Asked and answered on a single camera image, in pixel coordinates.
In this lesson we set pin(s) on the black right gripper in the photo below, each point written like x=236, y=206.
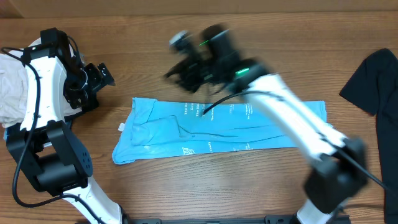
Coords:
x=186, y=71

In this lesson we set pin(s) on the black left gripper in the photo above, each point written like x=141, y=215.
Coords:
x=99, y=81

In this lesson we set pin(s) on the light blue printed t-shirt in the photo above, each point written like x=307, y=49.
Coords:
x=159, y=129

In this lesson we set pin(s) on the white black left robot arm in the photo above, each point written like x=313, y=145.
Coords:
x=45, y=149

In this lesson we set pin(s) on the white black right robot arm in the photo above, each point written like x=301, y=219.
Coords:
x=338, y=163

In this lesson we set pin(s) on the beige folded garment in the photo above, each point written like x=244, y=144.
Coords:
x=19, y=87

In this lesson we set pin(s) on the black folded garment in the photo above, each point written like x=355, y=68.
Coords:
x=12, y=118

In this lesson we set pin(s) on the blue folded jeans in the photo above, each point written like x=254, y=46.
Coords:
x=5, y=134

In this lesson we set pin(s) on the black garment at right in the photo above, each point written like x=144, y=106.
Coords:
x=373, y=88

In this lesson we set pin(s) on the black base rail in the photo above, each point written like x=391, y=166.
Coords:
x=270, y=219

